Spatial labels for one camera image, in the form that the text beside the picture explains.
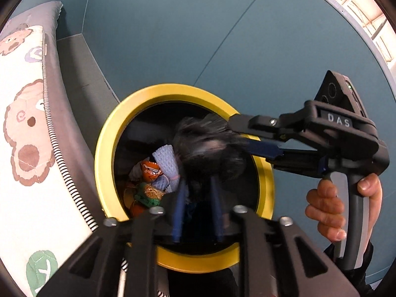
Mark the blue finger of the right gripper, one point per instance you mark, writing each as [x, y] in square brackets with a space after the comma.
[262, 149]

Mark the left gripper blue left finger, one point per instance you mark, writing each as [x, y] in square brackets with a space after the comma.
[179, 209]

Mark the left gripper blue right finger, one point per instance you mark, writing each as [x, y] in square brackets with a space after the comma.
[217, 208]

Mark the purple foam net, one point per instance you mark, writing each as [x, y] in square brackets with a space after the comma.
[169, 179]

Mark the green snack wrapper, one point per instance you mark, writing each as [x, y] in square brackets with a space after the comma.
[148, 195]

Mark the orange foil snack wrapper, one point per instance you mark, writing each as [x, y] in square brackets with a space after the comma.
[150, 171]

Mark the small black plastic bag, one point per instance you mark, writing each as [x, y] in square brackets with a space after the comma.
[207, 147]

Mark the person right hand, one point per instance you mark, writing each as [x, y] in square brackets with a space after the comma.
[325, 207]

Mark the cartoon bear quilted blanket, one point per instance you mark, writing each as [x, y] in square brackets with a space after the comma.
[43, 217]

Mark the window with dark frame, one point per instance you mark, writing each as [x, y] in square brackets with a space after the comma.
[376, 25]

